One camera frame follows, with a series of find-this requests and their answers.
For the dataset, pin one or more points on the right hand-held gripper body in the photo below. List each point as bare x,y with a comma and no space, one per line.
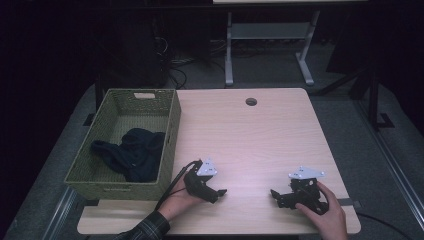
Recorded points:
305,193

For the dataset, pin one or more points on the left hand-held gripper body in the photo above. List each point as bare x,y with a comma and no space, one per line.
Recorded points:
196,185

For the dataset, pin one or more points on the person's left hand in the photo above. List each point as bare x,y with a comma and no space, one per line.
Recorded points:
178,201

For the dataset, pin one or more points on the person's right hand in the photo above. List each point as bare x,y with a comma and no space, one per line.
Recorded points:
328,218

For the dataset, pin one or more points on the black tape strip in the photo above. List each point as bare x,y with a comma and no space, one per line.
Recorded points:
350,202

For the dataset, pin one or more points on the dark cloth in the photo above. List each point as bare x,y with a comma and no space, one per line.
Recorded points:
140,156

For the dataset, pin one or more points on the green woven basket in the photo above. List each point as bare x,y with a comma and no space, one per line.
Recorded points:
86,181

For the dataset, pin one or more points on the black floor stand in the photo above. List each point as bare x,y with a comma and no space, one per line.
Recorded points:
373,96

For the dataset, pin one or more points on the dark computer tower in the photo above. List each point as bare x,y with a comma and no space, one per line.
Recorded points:
133,53

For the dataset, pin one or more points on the white metal stand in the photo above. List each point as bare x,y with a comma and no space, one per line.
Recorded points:
266,31

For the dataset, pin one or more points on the metal floor rail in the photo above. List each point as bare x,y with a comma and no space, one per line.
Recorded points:
390,156
60,213

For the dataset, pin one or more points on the black floor bracket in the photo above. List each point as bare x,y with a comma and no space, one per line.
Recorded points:
89,119

